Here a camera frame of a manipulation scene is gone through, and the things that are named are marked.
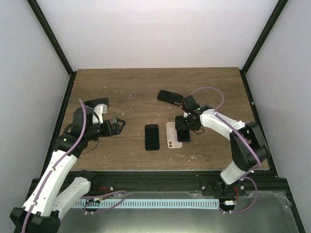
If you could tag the blue smartphone black screen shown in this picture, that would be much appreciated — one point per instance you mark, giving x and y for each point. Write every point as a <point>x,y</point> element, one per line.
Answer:
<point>152,137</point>

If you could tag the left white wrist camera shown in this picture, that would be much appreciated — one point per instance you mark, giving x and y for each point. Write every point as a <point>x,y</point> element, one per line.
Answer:
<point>98,112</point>

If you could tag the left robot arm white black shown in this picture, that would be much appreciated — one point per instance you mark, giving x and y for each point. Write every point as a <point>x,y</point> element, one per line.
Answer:
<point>44,209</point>

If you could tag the black phone upper left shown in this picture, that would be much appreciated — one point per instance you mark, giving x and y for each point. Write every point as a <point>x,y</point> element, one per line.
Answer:
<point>94,103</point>

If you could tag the black aluminium frame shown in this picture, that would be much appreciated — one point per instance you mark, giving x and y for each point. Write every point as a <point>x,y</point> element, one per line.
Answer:
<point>174,180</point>

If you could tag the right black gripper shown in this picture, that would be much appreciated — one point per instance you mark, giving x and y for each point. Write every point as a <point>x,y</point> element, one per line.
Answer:
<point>179,124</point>

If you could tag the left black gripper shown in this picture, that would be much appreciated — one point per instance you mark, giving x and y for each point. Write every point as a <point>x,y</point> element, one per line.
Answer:
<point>116,131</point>

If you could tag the red smartphone black screen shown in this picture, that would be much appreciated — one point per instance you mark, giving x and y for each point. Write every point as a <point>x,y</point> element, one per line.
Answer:
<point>183,136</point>

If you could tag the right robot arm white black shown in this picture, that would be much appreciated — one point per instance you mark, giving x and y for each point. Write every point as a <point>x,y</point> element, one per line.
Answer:
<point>248,145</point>

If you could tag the black phone case top centre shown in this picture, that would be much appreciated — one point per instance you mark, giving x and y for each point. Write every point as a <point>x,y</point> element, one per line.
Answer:
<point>170,97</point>

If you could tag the white phone case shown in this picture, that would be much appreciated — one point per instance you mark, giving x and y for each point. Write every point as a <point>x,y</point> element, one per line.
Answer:
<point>171,133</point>

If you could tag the light blue slotted cable duct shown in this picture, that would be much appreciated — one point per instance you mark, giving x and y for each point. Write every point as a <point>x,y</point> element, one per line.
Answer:
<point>151,204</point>

